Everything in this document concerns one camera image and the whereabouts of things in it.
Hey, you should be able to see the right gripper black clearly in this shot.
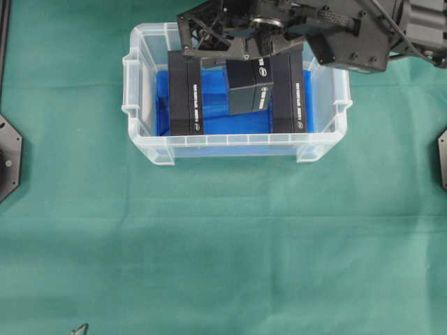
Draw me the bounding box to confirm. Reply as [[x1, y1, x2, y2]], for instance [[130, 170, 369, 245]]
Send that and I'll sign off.
[[177, 1, 305, 66]]

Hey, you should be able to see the black box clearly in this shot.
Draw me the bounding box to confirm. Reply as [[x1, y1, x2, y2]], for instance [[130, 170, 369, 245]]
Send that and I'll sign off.
[[226, 58, 274, 115], [168, 51, 204, 136], [270, 47, 307, 133]]

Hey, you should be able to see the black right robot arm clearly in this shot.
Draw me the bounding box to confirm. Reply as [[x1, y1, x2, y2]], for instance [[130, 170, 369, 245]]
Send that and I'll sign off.
[[177, 0, 446, 73]]

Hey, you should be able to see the clear plastic storage case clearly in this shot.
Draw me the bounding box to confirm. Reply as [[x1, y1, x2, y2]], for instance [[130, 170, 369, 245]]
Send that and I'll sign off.
[[122, 22, 353, 165]]

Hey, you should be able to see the blue liner sheet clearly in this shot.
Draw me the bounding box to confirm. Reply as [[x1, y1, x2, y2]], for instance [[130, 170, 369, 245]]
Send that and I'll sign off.
[[153, 66, 318, 136]]

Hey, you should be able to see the green table cloth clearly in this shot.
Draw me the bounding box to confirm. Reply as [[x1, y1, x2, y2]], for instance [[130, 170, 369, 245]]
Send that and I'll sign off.
[[1, 1, 446, 334]]

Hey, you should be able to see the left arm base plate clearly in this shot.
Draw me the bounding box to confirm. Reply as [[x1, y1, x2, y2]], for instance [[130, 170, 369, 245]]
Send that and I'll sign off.
[[0, 115, 22, 202]]

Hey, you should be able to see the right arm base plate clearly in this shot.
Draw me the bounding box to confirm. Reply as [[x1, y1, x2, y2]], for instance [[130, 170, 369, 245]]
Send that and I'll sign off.
[[438, 130, 447, 191]]

